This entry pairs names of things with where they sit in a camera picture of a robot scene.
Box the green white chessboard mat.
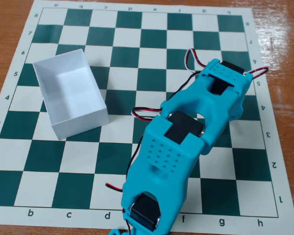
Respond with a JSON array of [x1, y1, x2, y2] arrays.
[[0, 0, 294, 235]]

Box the red white black servo cable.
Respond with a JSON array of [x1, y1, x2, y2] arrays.
[[171, 48, 209, 100], [244, 65, 270, 79], [105, 182, 124, 194], [126, 107, 163, 183]]

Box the white open cardboard box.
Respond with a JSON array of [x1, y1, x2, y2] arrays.
[[32, 48, 110, 141]]

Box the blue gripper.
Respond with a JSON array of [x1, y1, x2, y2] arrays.
[[228, 93, 245, 121]]

